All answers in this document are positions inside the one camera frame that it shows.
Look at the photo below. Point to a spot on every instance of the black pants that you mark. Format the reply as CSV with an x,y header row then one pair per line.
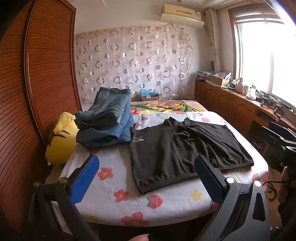
x,y
173,150

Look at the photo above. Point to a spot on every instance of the flat cardboard box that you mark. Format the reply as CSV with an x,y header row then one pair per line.
x,y
217,80

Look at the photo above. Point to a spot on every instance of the person's left hand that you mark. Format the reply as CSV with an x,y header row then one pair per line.
x,y
141,238

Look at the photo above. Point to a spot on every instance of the cream green patterned mat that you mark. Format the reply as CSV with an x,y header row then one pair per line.
x,y
271,188

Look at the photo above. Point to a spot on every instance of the floral printed cloth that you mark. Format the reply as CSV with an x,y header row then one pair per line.
x,y
222,75

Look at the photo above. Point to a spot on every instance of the wooden slatted wardrobe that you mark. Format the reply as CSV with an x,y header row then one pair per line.
x,y
34,81

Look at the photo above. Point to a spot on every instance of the cream air conditioner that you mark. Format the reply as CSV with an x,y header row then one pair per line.
x,y
182,16

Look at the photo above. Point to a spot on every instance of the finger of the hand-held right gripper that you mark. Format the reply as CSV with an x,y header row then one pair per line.
x,y
288,142

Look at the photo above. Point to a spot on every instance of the stack of books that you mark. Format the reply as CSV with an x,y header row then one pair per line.
x,y
203,75

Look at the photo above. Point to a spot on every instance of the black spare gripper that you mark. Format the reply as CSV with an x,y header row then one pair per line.
x,y
282,108
268,99

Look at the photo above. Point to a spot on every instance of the white jar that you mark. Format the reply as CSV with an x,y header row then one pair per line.
x,y
245,90

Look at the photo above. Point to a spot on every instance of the wooden cabinet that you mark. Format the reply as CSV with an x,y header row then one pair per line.
x,y
222,102

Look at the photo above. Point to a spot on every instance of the pink bottle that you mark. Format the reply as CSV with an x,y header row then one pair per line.
x,y
239,86

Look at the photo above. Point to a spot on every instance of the window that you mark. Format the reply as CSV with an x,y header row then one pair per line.
x,y
261,53

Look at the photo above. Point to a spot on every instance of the circle patterned wall curtain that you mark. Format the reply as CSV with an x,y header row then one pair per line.
x,y
134,64

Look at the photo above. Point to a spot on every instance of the small cardboard box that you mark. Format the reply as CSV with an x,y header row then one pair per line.
x,y
151,97

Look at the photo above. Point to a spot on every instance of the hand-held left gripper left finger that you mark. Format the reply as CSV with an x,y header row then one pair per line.
x,y
85,178

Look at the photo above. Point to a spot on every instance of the faded grey-blue jeans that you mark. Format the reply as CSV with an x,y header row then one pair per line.
x,y
108,106

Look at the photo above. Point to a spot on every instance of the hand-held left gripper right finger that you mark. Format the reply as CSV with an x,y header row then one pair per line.
x,y
208,178

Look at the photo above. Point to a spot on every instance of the yellow plush toy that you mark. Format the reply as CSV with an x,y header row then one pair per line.
x,y
61,143

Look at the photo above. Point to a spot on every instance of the blue denim jeans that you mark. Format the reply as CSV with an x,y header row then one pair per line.
x,y
122,132

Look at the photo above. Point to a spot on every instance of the green capped bottle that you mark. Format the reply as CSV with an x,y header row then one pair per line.
x,y
253,88

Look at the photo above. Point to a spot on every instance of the beige window curtain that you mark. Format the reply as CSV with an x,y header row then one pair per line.
x,y
214,41

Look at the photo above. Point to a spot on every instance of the strawberry printed bed sheet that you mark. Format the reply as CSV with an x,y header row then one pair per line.
x,y
120,176

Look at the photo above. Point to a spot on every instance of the waste bin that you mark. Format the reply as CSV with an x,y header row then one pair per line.
x,y
258,141

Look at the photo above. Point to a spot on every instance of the floral blanket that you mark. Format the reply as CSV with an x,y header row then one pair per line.
x,y
161,106

